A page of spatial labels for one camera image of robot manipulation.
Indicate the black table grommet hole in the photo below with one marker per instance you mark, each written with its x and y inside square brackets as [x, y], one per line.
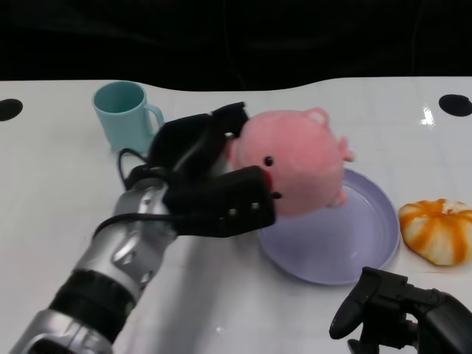
[456, 105]
[9, 109]

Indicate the teal plastic mug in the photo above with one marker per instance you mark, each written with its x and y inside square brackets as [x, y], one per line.
[119, 125]

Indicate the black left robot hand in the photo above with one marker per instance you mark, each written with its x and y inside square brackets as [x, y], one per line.
[221, 206]

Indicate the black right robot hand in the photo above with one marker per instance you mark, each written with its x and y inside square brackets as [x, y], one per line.
[435, 317]

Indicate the orange white pumpkin toy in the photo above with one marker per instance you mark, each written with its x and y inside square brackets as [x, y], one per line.
[437, 232]

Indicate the pink plush beaver doll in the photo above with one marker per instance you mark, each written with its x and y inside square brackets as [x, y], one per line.
[295, 155]

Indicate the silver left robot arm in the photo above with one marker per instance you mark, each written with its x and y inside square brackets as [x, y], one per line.
[110, 258]

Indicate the purple plastic plate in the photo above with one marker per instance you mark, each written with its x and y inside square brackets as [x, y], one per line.
[332, 247]

